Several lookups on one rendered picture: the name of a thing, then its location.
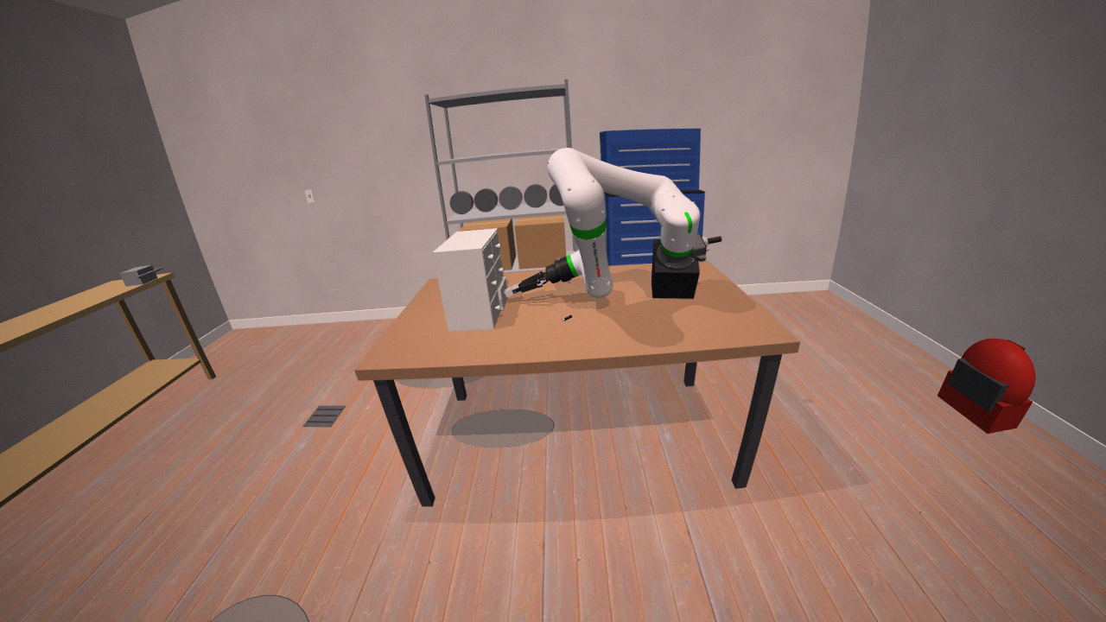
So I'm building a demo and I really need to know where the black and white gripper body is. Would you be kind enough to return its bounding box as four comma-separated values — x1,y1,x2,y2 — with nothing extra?
536,265,561,283

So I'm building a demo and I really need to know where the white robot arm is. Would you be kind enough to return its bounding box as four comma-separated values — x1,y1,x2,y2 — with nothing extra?
547,148,721,298

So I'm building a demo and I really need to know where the white chest of drawers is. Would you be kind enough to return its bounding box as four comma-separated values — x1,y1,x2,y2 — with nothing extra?
434,228,498,332

